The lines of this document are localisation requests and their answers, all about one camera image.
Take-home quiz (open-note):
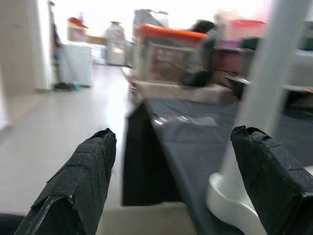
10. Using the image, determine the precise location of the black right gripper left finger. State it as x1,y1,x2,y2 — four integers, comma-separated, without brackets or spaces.
30,127,117,235

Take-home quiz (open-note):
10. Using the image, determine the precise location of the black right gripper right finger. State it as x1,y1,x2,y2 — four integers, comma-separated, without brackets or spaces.
231,125,313,235

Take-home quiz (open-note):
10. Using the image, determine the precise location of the white plastic table leg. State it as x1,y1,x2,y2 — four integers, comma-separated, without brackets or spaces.
219,0,308,196

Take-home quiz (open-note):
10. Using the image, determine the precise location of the white plastic children table top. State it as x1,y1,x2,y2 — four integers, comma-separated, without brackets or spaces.
206,171,268,235

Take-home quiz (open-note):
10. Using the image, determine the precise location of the black table cloth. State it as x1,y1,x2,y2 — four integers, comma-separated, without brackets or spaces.
121,97,313,235

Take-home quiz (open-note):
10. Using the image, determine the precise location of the black round pan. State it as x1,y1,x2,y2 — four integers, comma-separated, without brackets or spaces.
226,73,313,108

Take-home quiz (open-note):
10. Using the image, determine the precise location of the translucent plastic container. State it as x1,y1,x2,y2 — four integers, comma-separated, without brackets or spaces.
291,47,313,86

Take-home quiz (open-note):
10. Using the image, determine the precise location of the black bag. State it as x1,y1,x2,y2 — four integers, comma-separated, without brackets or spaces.
183,21,221,86

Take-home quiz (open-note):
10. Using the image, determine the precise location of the white appliance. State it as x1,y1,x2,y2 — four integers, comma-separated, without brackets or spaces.
106,22,127,66

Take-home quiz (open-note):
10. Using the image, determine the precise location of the red printed box orange lid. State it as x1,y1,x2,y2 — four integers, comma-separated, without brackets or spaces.
133,23,208,83

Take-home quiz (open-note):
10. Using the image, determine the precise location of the red cardboard box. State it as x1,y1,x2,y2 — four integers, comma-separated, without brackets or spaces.
67,17,90,41

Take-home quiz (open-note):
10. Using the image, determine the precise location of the pink plastic container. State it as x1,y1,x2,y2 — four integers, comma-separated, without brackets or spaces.
219,19,267,49

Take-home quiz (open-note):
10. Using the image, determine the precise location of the black floor cable bundle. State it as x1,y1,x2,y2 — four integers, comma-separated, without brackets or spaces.
52,82,75,91

